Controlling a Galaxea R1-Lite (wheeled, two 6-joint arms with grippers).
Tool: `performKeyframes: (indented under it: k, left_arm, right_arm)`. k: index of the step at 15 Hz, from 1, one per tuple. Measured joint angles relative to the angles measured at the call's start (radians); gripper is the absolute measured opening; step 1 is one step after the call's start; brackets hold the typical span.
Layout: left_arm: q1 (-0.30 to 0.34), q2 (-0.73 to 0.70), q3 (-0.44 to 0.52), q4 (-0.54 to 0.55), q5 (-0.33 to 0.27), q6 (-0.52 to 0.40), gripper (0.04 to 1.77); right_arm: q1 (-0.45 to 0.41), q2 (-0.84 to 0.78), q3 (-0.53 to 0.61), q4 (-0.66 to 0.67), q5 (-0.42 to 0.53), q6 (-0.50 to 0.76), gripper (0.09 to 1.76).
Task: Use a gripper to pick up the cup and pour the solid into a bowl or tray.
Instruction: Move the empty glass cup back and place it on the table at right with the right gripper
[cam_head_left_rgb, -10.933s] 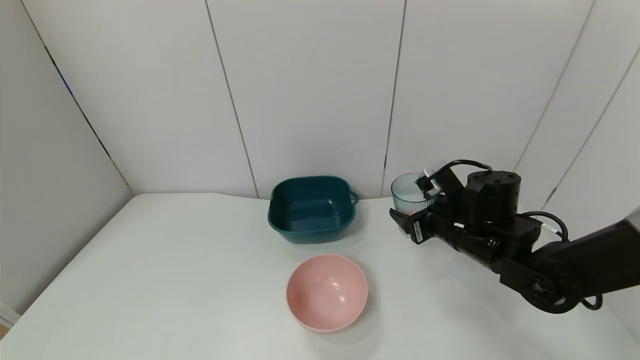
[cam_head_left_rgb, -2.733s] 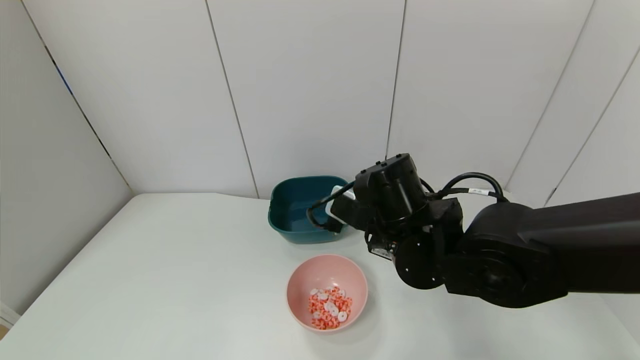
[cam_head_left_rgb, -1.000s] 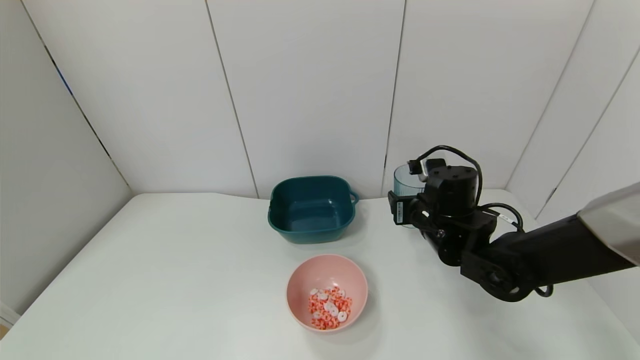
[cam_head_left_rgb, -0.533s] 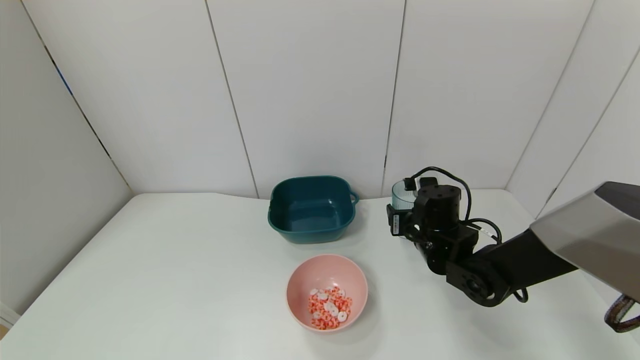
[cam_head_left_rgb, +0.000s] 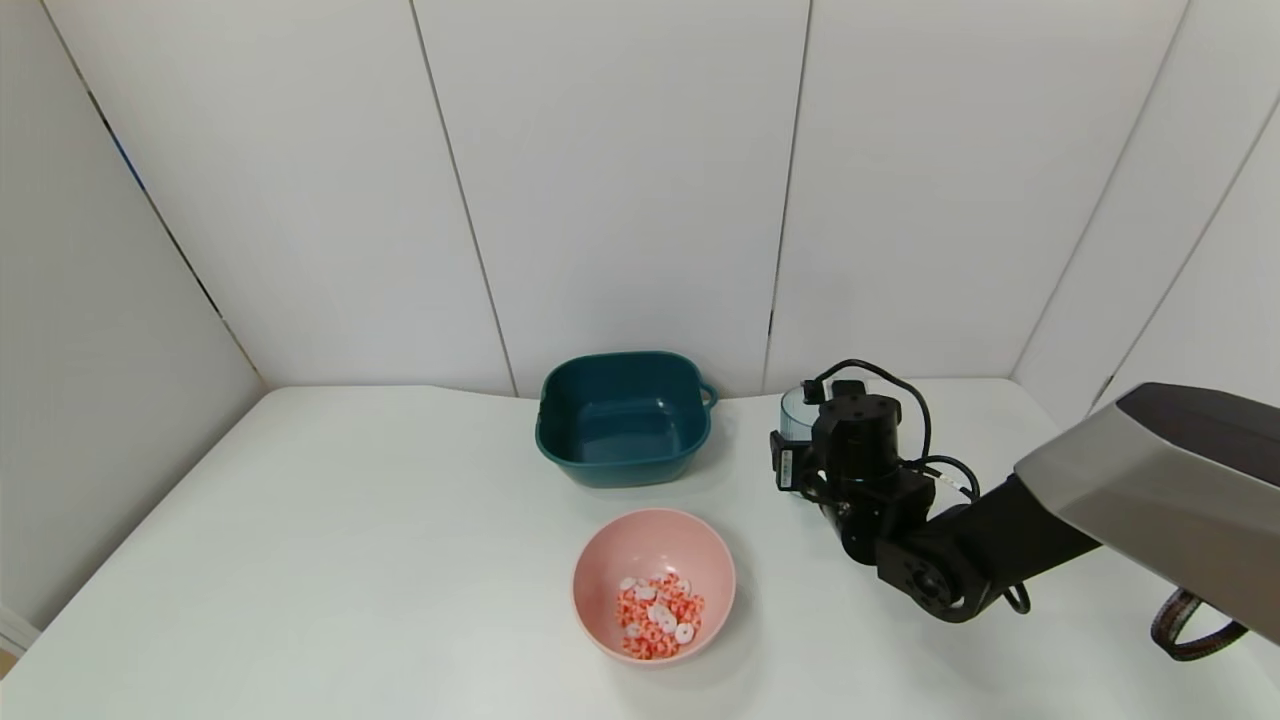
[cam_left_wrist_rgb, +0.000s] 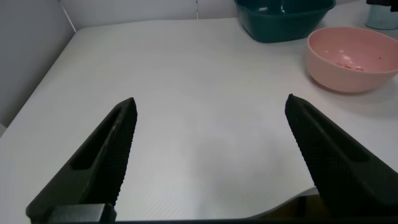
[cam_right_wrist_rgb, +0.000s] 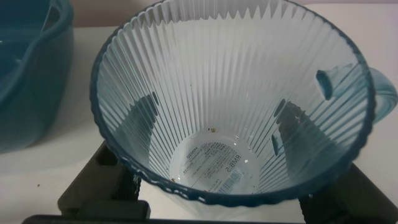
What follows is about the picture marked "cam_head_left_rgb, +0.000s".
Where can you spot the pink round bowl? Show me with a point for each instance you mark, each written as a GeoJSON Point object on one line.
{"type": "Point", "coordinates": [650, 545]}

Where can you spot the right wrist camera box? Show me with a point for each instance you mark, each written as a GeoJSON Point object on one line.
{"type": "Point", "coordinates": [845, 389]}

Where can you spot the clear blue ribbed cup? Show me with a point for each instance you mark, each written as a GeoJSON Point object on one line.
{"type": "Point", "coordinates": [795, 415]}

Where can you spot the pink white shrimp pieces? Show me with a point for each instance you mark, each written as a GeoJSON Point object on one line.
{"type": "Point", "coordinates": [660, 615]}

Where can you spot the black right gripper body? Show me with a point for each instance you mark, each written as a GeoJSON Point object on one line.
{"type": "Point", "coordinates": [786, 462]}

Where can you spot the dark teal square basin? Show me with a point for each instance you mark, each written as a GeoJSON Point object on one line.
{"type": "Point", "coordinates": [620, 440]}

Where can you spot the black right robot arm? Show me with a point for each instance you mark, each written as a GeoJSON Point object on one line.
{"type": "Point", "coordinates": [1150, 480]}

